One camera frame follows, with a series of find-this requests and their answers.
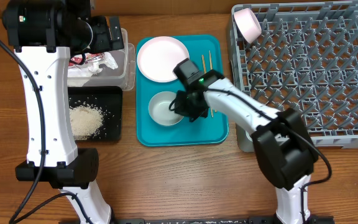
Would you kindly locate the white rice pile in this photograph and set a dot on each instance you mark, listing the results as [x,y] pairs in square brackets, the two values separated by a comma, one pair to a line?
[87,120]

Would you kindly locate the grey bowl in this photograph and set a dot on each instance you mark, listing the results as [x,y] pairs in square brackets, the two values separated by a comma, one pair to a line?
[159,109]

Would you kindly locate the grey dishwasher rack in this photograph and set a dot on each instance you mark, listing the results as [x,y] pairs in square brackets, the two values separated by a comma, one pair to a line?
[306,58]

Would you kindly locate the wooden chopstick left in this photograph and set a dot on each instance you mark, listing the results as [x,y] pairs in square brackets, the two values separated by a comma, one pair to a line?
[204,69]

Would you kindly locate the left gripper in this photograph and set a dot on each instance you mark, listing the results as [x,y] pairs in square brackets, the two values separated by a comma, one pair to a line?
[105,44]

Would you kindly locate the teal serving tray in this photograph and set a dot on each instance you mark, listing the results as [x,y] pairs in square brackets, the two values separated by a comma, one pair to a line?
[203,130]

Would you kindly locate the red snack wrapper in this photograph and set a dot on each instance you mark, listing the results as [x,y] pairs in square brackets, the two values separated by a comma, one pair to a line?
[81,59]

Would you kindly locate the small white bowl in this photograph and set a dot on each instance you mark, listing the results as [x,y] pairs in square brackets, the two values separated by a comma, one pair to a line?
[248,24]

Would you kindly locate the black plastic tray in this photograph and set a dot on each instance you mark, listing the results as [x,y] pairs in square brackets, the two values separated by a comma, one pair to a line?
[107,97]

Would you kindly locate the large white plate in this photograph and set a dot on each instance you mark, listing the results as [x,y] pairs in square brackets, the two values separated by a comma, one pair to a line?
[157,58]

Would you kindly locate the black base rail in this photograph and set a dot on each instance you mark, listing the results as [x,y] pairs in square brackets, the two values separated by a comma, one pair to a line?
[251,220]

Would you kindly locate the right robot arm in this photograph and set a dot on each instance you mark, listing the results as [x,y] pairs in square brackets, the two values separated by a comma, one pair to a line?
[284,150]

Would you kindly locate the white paper cup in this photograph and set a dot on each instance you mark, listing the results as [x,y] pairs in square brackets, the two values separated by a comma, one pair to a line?
[248,137]

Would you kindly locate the clear plastic bin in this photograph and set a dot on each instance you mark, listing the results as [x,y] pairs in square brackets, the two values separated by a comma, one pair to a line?
[124,75]

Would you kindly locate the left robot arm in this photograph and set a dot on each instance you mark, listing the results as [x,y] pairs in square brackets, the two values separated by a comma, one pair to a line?
[43,37]

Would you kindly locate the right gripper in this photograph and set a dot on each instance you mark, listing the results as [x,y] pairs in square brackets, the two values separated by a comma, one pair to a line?
[201,112]

